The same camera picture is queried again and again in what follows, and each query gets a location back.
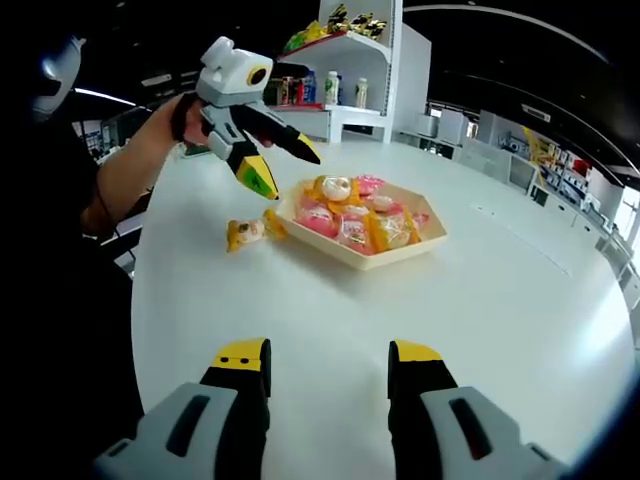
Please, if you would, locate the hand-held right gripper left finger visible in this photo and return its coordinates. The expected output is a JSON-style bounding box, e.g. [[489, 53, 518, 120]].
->
[[92, 336, 274, 480]]

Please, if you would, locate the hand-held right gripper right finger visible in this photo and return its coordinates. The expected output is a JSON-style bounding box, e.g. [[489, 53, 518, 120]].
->
[[387, 338, 574, 480]]

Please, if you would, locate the yellow marshmallow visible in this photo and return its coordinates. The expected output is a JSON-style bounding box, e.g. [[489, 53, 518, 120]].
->
[[225, 207, 290, 255]]

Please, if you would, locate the pile of marshmallows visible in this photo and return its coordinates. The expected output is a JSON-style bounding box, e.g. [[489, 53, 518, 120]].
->
[[294, 173, 431, 257]]

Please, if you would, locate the cream hexagonal bowl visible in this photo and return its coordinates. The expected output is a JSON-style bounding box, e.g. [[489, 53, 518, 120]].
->
[[274, 177, 448, 272]]

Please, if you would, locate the person's left hand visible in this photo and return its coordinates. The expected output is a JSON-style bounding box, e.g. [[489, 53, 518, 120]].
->
[[169, 92, 214, 154]]

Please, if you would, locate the white green drink bottle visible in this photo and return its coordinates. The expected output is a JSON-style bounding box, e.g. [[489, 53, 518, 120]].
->
[[324, 69, 341, 106]]

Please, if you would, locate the yellow-green snack packet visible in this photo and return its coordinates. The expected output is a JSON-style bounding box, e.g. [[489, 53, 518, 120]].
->
[[283, 20, 331, 55]]

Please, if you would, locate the ceiling light strip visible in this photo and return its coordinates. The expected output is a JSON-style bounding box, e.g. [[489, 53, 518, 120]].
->
[[74, 87, 136, 109]]

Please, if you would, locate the black-yellow snack packet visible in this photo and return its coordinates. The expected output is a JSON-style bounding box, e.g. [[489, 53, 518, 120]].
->
[[327, 2, 351, 34], [349, 12, 389, 40]]

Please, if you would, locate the white table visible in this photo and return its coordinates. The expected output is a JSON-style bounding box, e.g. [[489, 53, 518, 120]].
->
[[129, 134, 636, 480]]

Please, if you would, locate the white shelf unit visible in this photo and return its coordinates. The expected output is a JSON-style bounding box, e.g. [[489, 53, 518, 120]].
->
[[272, 0, 432, 146]]

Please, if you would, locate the small white appliance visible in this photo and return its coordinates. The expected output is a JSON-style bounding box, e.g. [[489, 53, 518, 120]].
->
[[417, 113, 441, 139]]

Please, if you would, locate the white chest-worn device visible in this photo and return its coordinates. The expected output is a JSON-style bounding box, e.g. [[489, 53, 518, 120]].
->
[[29, 34, 84, 124]]

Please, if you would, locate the tall white appliance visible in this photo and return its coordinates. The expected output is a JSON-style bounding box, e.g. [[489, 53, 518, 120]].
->
[[439, 108, 471, 146]]

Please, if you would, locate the person's black shirt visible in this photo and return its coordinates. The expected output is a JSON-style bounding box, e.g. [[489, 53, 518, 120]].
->
[[0, 99, 146, 480]]

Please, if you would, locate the row of white cabinets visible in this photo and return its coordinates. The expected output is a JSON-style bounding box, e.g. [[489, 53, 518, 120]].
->
[[529, 164, 631, 236]]

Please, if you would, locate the ceiling air vent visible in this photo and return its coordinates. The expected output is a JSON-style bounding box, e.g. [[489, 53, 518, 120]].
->
[[520, 103, 552, 124]]

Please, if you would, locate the yellow display rack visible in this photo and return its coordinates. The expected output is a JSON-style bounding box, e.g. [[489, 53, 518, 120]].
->
[[522, 124, 559, 166]]

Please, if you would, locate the white table cable cover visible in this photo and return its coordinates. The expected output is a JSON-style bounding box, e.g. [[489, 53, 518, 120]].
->
[[467, 202, 574, 276]]

